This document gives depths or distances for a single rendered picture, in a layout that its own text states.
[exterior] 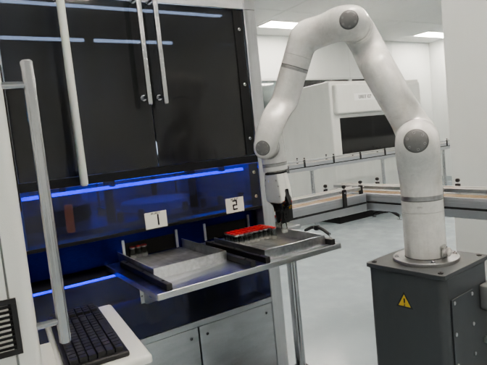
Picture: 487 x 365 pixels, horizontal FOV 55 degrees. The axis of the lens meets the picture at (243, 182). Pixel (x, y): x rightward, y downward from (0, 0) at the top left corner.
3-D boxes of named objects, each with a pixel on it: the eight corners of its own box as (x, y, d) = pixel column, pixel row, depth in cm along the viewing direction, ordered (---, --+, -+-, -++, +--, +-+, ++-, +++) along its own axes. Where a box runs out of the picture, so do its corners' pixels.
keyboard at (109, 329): (48, 321, 136) (47, 313, 136) (97, 308, 143) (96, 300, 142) (66, 375, 101) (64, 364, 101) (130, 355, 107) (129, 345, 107)
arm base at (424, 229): (472, 256, 139) (468, 195, 138) (438, 271, 128) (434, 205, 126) (415, 248, 155) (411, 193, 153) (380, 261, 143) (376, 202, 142)
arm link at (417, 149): (443, 195, 143) (438, 116, 141) (443, 204, 126) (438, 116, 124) (402, 196, 148) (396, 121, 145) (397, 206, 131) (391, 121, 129)
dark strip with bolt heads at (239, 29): (251, 206, 192) (232, 10, 185) (260, 204, 195) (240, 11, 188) (253, 206, 191) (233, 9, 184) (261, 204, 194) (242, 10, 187)
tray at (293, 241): (214, 246, 179) (214, 237, 178) (269, 233, 192) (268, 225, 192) (265, 261, 150) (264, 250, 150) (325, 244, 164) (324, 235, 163)
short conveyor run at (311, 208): (264, 236, 207) (261, 200, 205) (245, 232, 220) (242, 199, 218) (369, 211, 243) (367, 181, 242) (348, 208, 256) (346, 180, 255)
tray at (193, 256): (119, 261, 169) (117, 252, 169) (182, 247, 183) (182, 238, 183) (154, 279, 141) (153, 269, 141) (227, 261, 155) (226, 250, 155)
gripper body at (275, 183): (258, 171, 160) (263, 203, 161) (274, 171, 151) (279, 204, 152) (276, 167, 163) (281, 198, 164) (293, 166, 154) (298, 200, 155)
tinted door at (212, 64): (159, 166, 170) (139, 2, 165) (254, 154, 194) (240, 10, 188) (159, 166, 170) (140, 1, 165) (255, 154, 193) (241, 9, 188)
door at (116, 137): (19, 183, 145) (-9, -10, 140) (157, 166, 170) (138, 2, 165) (19, 183, 145) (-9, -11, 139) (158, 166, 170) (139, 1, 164)
